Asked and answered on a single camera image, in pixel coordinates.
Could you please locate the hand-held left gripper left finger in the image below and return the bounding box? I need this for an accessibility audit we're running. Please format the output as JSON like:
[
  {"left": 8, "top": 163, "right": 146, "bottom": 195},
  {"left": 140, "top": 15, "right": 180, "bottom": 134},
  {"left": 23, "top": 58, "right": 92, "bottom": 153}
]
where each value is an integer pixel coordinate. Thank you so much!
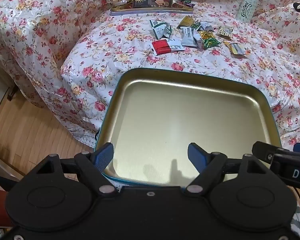
[{"left": 36, "top": 142, "right": 118, "bottom": 197}]

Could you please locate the small white snack packet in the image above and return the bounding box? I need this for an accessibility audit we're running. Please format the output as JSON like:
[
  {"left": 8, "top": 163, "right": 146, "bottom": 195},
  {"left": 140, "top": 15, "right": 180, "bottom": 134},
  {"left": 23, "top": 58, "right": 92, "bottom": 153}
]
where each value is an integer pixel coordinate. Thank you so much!
[{"left": 200, "top": 21, "right": 214, "bottom": 32}]

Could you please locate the white bottle with green cap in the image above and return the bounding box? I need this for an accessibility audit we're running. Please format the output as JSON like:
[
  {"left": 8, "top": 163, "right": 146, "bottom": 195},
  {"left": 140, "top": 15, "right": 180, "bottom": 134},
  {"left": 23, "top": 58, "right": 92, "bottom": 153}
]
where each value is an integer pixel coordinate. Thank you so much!
[{"left": 236, "top": 0, "right": 261, "bottom": 21}]

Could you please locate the green wrapped candy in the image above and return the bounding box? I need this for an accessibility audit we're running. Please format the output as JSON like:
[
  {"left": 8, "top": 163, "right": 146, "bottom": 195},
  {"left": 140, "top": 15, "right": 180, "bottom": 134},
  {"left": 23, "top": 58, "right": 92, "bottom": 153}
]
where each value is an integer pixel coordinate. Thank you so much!
[{"left": 202, "top": 38, "right": 221, "bottom": 50}]

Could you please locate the yellow and green snack packet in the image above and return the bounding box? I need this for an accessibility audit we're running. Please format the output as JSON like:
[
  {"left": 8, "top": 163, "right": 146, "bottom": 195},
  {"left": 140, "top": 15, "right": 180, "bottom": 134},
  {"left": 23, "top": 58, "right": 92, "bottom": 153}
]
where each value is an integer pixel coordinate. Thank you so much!
[{"left": 177, "top": 16, "right": 202, "bottom": 31}]

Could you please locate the gold candy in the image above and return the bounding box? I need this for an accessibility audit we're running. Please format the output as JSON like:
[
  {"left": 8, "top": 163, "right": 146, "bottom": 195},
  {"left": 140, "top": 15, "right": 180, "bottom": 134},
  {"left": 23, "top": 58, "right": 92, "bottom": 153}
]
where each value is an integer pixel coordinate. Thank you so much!
[{"left": 199, "top": 31, "right": 216, "bottom": 41}]

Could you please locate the floral bed sheet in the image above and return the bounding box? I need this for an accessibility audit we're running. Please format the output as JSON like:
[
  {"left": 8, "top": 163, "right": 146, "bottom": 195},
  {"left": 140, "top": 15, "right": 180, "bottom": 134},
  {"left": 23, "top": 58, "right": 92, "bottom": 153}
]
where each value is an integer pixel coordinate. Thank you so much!
[{"left": 0, "top": 0, "right": 300, "bottom": 153}]

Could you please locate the white and blue snack packet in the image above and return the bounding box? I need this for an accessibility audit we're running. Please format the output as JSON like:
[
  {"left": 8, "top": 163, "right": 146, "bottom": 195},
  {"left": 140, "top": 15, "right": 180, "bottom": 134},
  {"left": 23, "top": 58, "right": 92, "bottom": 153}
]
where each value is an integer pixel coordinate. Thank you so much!
[{"left": 180, "top": 26, "right": 199, "bottom": 48}]

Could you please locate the small printed snack packet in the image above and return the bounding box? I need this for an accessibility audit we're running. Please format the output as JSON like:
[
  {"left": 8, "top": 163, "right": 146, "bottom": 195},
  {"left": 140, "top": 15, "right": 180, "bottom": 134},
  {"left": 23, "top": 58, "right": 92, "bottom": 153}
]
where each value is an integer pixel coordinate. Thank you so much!
[{"left": 216, "top": 26, "right": 234, "bottom": 39}]

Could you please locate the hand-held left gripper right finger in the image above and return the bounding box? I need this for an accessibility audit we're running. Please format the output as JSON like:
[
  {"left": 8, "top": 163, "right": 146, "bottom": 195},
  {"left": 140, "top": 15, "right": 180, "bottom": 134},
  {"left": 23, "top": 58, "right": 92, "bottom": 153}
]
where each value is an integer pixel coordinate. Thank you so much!
[{"left": 184, "top": 142, "right": 265, "bottom": 197}]

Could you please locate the gold tin lid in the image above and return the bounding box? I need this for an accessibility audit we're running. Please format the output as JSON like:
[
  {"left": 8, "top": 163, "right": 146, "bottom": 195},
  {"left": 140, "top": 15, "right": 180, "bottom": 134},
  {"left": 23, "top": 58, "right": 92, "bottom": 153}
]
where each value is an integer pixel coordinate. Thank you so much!
[{"left": 95, "top": 68, "right": 283, "bottom": 187}]

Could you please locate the black cracker packet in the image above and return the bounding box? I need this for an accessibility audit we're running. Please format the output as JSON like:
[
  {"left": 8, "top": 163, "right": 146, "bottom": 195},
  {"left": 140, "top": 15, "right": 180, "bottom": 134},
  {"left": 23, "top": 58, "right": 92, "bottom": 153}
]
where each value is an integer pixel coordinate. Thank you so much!
[{"left": 132, "top": 0, "right": 173, "bottom": 8}]

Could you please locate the red and white snack packet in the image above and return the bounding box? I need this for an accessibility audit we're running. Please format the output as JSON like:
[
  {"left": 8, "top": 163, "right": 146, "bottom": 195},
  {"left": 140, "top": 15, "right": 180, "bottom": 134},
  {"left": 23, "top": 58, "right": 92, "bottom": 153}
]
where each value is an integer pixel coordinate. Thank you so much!
[{"left": 151, "top": 38, "right": 185, "bottom": 55}]

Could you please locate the gold and silver wrapper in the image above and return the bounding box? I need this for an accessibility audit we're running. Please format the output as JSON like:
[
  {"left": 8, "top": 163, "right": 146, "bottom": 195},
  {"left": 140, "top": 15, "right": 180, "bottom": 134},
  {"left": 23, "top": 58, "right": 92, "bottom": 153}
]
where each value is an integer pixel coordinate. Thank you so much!
[{"left": 224, "top": 42, "right": 245, "bottom": 56}]

